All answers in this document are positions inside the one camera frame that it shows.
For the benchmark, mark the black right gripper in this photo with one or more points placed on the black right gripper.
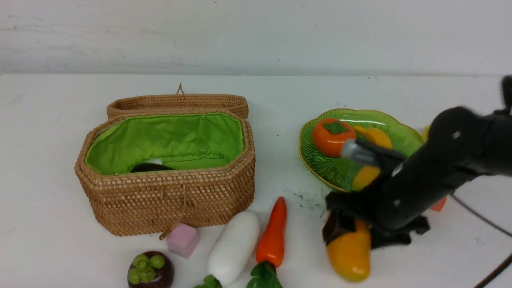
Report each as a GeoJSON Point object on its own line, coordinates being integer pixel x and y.
{"type": "Point", "coordinates": [393, 205]}

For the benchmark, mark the yellow orange mango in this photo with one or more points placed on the yellow orange mango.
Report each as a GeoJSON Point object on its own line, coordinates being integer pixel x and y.
{"type": "Point", "coordinates": [349, 254]}

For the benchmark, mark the yellow banana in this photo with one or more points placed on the yellow banana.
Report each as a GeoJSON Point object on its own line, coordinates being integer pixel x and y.
{"type": "Point", "coordinates": [367, 174]}

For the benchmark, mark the orange carrot with leaves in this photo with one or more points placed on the orange carrot with leaves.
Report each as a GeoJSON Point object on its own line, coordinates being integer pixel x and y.
{"type": "Point", "coordinates": [271, 249]}

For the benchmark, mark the orange persimmon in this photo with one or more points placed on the orange persimmon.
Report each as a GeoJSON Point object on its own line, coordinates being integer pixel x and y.
{"type": "Point", "coordinates": [329, 136]}

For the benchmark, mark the white radish with leaves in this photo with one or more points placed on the white radish with leaves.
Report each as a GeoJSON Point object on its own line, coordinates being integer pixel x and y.
{"type": "Point", "coordinates": [232, 250]}

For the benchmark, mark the dark purple mangosteen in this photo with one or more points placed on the dark purple mangosteen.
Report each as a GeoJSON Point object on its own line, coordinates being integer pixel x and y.
{"type": "Point", "coordinates": [151, 269]}

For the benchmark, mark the purple eggplant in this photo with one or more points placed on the purple eggplant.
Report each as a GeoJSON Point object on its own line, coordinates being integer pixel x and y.
{"type": "Point", "coordinates": [150, 167]}

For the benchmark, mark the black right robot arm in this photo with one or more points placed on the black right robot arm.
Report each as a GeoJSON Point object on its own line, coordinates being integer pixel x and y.
{"type": "Point", "coordinates": [461, 146]}

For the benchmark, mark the green leaf-shaped plate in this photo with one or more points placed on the green leaf-shaped plate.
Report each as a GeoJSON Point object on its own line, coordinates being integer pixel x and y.
{"type": "Point", "coordinates": [339, 173]}

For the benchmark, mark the orange foam cube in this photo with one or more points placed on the orange foam cube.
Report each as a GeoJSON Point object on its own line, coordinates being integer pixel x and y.
{"type": "Point", "coordinates": [439, 205]}

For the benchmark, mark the yellow foam cube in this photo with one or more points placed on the yellow foam cube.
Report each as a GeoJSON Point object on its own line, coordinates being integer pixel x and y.
{"type": "Point", "coordinates": [425, 133]}

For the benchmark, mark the pink foam cube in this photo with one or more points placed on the pink foam cube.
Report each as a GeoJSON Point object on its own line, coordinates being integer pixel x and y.
{"type": "Point", "coordinates": [183, 240]}

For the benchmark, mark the woven wicker basket lid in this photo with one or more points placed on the woven wicker basket lid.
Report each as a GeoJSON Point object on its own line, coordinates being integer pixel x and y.
{"type": "Point", "coordinates": [180, 100]}

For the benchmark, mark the woven wicker basket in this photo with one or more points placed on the woven wicker basket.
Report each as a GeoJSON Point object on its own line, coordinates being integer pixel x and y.
{"type": "Point", "coordinates": [213, 156]}

